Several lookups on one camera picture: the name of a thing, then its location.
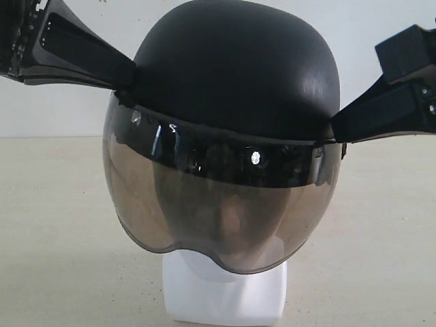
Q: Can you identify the black helmet with visor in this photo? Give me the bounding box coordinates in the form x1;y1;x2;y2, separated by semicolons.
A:
103;1;343;275

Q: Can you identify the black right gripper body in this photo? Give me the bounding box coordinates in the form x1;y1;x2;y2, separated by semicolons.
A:
375;25;435;131

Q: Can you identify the white mannequin head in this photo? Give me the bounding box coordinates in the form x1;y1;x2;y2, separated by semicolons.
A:
162;251;287;326

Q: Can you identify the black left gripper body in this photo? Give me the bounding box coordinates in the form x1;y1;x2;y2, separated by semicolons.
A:
1;1;50;80

